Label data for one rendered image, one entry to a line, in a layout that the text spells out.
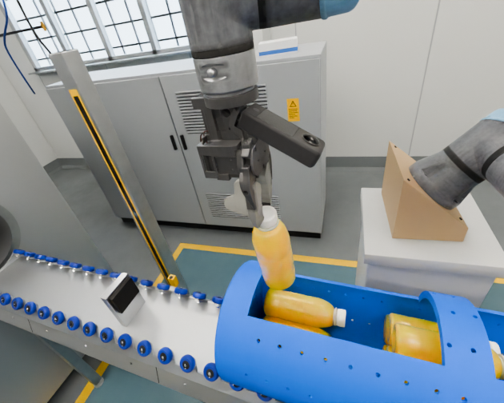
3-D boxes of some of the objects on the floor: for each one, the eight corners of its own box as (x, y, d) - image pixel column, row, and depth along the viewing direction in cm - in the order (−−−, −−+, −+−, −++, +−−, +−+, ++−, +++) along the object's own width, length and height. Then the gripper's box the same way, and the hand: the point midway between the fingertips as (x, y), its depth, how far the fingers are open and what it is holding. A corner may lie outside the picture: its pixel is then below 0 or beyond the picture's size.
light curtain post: (203, 337, 182) (64, 50, 84) (211, 340, 180) (78, 48, 81) (199, 346, 177) (46, 53, 79) (207, 349, 175) (60, 52, 77)
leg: (99, 376, 172) (39, 321, 135) (106, 379, 170) (47, 324, 133) (92, 386, 167) (28, 332, 131) (98, 389, 165) (36, 335, 129)
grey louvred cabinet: (146, 197, 341) (90, 71, 258) (325, 205, 275) (326, 40, 192) (119, 225, 300) (41, 87, 217) (321, 243, 234) (320, 55, 151)
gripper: (214, 81, 41) (239, 197, 53) (174, 106, 33) (214, 237, 45) (269, 77, 38) (282, 201, 50) (239, 102, 30) (263, 244, 42)
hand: (265, 213), depth 46 cm, fingers closed on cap, 4 cm apart
